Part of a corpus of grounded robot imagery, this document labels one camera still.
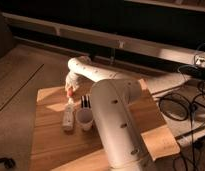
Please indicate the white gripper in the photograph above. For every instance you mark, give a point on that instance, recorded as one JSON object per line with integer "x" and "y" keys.
{"x": 72, "y": 81}

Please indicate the red orange pepper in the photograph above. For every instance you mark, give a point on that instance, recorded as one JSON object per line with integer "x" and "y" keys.
{"x": 69, "y": 93}

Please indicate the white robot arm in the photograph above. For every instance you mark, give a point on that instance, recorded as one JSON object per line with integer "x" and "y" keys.
{"x": 110, "y": 96}

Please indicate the black striped object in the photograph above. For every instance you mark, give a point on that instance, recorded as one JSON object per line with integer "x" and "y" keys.
{"x": 85, "y": 102}

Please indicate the white squeeze bottle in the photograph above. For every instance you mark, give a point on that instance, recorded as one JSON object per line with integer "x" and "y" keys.
{"x": 68, "y": 115}

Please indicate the black chair wheel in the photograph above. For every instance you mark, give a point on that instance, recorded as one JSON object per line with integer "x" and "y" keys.
{"x": 9, "y": 163}

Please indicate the white shelf rail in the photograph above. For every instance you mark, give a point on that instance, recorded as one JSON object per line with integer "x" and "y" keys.
{"x": 148, "y": 48}

